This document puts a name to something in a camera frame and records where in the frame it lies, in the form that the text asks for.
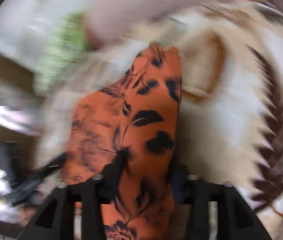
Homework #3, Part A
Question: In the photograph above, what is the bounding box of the green white patterned pillow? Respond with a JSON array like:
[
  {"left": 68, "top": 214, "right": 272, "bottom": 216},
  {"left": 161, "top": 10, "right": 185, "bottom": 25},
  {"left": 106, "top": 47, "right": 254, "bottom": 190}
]
[{"left": 33, "top": 12, "right": 89, "bottom": 96}]

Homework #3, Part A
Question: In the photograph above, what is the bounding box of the orange black floral blouse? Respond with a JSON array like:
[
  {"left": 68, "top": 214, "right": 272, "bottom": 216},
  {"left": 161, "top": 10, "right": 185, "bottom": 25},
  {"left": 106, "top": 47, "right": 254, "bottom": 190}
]
[{"left": 62, "top": 45, "right": 182, "bottom": 239}]

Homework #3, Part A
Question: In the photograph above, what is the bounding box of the beige leaf pattern blanket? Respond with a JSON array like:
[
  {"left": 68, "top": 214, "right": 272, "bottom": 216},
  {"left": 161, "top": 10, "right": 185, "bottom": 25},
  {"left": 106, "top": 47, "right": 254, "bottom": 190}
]
[{"left": 36, "top": 0, "right": 283, "bottom": 239}]

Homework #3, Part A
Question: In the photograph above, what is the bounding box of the stained glass wooden door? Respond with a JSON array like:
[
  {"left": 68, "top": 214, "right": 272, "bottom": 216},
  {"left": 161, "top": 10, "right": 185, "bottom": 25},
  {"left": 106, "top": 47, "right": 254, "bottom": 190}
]
[{"left": 0, "top": 55, "right": 42, "bottom": 170}]

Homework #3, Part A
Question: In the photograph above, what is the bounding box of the pink bolster cushion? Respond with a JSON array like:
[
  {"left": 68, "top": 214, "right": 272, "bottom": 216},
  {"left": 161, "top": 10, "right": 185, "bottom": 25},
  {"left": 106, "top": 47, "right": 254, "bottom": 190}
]
[{"left": 83, "top": 0, "right": 257, "bottom": 51}]

